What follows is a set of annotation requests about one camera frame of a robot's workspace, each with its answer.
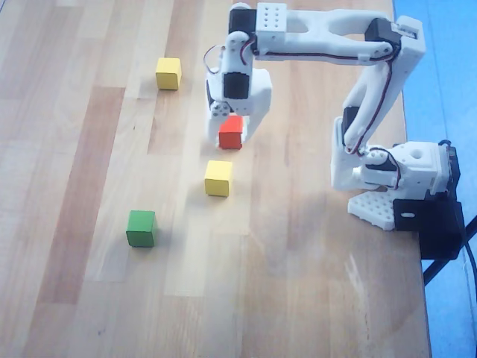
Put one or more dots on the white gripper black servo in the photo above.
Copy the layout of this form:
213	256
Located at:
221	110

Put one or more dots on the yellow wooden cube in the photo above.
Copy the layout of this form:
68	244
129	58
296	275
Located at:
218	178
168	73

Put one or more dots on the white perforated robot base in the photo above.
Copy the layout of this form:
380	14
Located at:
372	209

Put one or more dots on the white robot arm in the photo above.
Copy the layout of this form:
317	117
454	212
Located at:
328	44

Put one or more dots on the red wooden cube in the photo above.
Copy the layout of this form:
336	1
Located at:
230	136

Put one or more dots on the green wooden cube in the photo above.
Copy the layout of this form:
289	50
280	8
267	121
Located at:
141	228

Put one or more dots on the black table clamp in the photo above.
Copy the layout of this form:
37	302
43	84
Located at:
428	223

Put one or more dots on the black diagonal table strut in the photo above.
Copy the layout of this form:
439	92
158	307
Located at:
439	261

